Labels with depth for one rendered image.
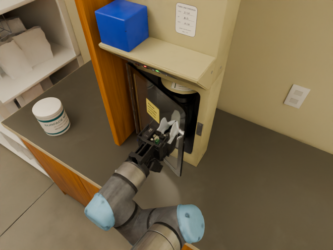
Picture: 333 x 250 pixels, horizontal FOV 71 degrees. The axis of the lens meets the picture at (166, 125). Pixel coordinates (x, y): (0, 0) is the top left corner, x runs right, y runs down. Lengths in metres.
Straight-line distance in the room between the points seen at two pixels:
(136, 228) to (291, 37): 0.87
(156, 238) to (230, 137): 0.83
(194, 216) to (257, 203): 0.58
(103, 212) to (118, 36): 0.44
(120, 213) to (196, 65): 0.40
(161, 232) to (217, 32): 0.47
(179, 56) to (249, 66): 0.57
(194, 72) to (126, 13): 0.23
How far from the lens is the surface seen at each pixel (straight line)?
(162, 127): 0.69
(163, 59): 0.64
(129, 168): 0.58
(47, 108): 1.22
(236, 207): 1.03
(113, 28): 0.67
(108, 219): 0.55
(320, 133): 1.32
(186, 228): 0.50
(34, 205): 2.27
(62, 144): 1.25
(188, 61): 0.63
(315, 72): 1.12
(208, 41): 0.65
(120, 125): 1.07
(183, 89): 0.82
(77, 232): 2.05
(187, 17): 0.65
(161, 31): 0.71
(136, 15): 0.66
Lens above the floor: 1.86
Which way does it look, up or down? 49 degrees down
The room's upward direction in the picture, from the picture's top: straight up
